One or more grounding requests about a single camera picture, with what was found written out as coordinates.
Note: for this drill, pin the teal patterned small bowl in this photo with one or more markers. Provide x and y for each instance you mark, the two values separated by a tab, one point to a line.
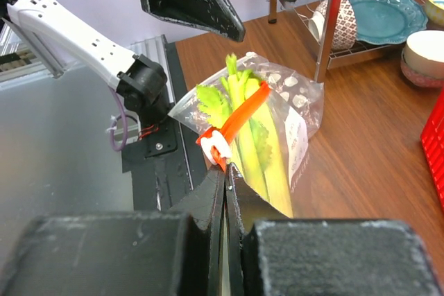
434	10

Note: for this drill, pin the red plastic shopping basket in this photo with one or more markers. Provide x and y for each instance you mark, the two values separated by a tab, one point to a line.
431	139

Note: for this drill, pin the cream white bowl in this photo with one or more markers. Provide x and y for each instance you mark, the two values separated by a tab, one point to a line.
422	59

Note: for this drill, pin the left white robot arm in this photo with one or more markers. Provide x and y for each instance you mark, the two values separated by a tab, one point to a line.
49	28

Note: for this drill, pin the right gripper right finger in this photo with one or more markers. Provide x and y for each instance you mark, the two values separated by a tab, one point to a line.
270	254

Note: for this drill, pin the clear orange zip top bag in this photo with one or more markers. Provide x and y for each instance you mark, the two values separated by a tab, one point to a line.
297	106

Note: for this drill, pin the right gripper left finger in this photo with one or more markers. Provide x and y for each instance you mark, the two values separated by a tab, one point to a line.
172	252

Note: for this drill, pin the teal scalloped plate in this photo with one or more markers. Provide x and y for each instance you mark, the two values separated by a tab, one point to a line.
381	22

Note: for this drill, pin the metal dish rack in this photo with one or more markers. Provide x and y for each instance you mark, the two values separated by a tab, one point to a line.
321	52

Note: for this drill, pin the grey patterned white bowl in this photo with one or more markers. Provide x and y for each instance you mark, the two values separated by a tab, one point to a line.
345	32

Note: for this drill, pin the green toy vegetable stick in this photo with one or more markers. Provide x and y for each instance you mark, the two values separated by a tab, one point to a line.
243	131

